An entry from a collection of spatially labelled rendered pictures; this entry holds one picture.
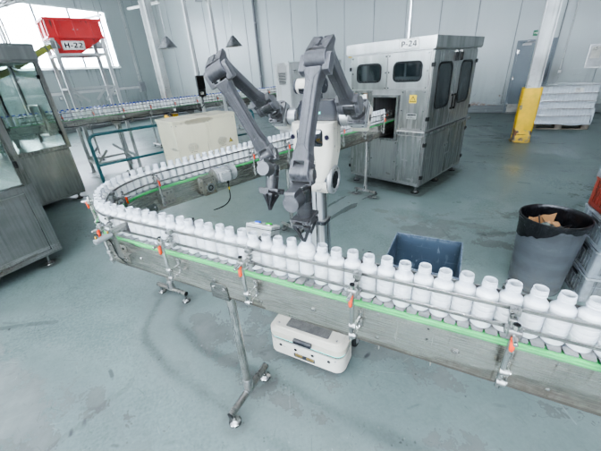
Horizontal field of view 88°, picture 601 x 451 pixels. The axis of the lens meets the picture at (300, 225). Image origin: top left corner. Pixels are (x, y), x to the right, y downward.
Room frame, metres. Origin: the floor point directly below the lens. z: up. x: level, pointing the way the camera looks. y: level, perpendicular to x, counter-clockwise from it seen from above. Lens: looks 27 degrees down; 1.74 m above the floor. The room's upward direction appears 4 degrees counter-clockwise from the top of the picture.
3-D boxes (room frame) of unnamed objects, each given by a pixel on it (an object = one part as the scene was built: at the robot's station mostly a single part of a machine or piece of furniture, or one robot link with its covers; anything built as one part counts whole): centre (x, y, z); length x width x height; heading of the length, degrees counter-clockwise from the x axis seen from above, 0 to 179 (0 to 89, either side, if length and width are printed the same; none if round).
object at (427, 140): (5.13, -1.86, 1.00); 1.60 x 1.30 x 2.00; 133
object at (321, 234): (1.68, -0.12, 0.74); 0.11 x 0.11 x 0.40; 61
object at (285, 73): (7.48, -0.12, 0.96); 0.82 x 0.50 x 1.91; 133
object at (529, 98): (6.92, -5.03, 0.55); 0.40 x 0.40 x 1.10; 61
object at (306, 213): (1.00, -0.02, 1.30); 0.10 x 0.07 x 0.07; 151
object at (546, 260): (2.06, -1.92, 0.32); 0.45 x 0.45 x 0.64
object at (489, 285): (0.71, -0.54, 1.08); 0.06 x 0.06 x 0.17
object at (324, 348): (1.68, -0.11, 0.24); 0.68 x 0.53 x 0.41; 151
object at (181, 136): (5.34, 1.57, 0.59); 1.10 x 0.62 x 1.18; 133
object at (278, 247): (1.05, 0.09, 1.08); 0.06 x 0.06 x 0.17
